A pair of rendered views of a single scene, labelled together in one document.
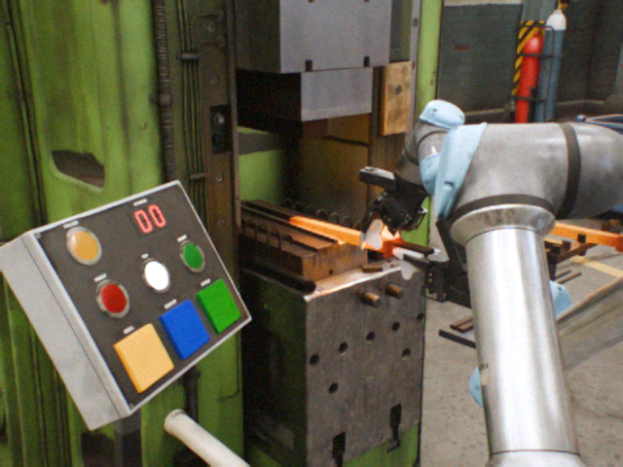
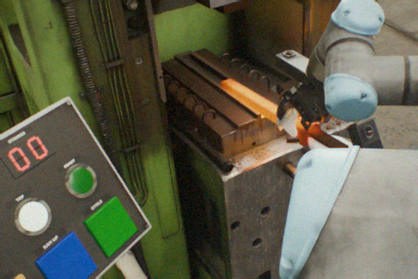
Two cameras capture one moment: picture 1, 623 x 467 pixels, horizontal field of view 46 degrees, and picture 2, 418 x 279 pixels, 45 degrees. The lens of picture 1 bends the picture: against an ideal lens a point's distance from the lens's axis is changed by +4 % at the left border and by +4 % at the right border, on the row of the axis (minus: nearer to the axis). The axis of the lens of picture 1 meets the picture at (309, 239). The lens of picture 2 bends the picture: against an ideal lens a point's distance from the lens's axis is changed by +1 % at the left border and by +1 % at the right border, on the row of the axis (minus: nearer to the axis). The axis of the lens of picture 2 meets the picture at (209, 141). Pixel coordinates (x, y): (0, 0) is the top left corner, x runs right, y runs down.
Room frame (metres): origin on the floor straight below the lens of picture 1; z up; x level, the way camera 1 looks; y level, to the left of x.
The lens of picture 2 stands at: (0.53, -0.18, 1.60)
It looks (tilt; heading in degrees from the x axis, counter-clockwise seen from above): 34 degrees down; 14
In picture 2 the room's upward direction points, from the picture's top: 6 degrees counter-clockwise
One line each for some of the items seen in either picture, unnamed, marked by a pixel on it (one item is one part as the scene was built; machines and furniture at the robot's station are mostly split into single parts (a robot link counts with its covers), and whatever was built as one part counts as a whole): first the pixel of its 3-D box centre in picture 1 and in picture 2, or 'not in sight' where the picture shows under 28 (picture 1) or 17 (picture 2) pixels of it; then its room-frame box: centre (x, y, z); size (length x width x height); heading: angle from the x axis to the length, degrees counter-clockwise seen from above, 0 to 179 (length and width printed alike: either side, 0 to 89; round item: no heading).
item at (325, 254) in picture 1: (277, 235); (213, 95); (1.66, 0.08, 0.96); 0.42 x 0.20 x 0.09; 41
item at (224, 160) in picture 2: (255, 263); (186, 129); (1.54, 0.12, 0.93); 0.40 x 0.03 x 0.03; 41
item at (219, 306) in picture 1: (217, 306); (110, 226); (1.12, 0.16, 1.01); 0.07 x 0.05 x 0.07; 156
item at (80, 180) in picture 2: (192, 256); (80, 180); (1.13, 0.20, 1.09); 0.05 x 0.03 x 0.04; 131
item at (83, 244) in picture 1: (84, 245); not in sight; (0.97, 0.32, 1.16); 0.05 x 0.03 x 0.04; 131
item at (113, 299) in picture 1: (113, 299); not in sight; (0.95, 0.28, 1.09); 0.05 x 0.03 x 0.04; 131
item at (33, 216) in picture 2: (156, 275); (33, 216); (1.04, 0.24, 1.09); 0.05 x 0.03 x 0.04; 131
